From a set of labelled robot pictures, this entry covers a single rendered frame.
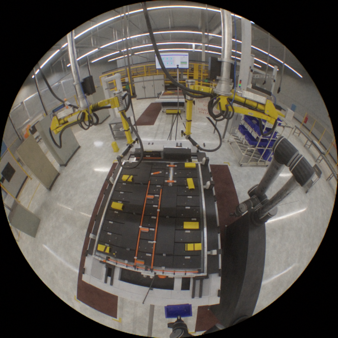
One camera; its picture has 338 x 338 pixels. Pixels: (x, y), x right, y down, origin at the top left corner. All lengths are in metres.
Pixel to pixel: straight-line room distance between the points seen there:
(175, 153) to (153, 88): 8.69
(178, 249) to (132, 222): 0.59
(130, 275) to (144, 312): 1.24
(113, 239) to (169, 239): 0.63
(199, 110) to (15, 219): 5.03
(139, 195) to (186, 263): 0.96
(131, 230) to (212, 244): 0.93
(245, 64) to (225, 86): 3.82
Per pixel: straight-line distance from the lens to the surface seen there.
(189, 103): 1.44
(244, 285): 1.69
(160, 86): 10.02
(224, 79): 0.98
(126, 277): 1.65
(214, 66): 1.05
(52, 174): 5.03
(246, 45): 4.93
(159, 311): 2.60
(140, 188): 1.54
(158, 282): 1.56
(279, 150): 0.91
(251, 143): 3.38
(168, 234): 1.28
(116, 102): 1.40
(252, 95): 1.28
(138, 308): 2.67
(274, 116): 1.34
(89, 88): 1.32
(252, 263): 1.69
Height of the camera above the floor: 2.27
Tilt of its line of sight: 48 degrees down
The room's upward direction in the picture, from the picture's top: 3 degrees counter-clockwise
